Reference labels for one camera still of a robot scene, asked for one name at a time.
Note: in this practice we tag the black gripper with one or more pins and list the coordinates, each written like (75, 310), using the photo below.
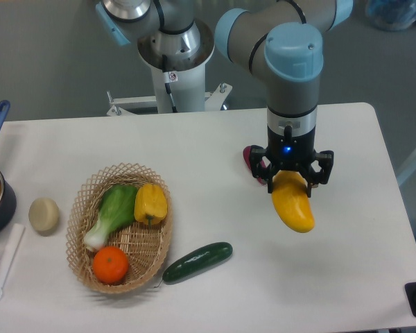
(296, 154)

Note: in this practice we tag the green bok choy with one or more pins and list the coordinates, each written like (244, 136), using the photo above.
(115, 211)

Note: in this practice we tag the blue plastic bag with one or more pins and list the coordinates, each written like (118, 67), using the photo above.
(391, 15)

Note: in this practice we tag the woven wicker basket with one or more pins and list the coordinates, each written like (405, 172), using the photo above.
(146, 247)

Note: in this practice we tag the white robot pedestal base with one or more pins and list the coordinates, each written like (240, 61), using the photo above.
(177, 63)

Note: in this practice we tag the dark green cucumber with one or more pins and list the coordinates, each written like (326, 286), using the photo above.
(197, 261)

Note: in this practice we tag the white handled utensil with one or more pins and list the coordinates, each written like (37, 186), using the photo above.
(9, 252)

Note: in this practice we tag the red purple object behind gripper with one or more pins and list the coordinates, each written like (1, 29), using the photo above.
(254, 160)

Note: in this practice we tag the orange tangerine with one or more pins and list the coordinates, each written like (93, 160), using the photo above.
(110, 265)

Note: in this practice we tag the beige round potato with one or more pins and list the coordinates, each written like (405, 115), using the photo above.
(44, 215)

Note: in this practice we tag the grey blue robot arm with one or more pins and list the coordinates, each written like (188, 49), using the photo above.
(281, 46)

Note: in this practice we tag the yellow bell pepper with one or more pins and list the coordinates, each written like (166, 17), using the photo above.
(151, 206)

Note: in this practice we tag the yellow mango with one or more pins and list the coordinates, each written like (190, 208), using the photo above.
(290, 200)

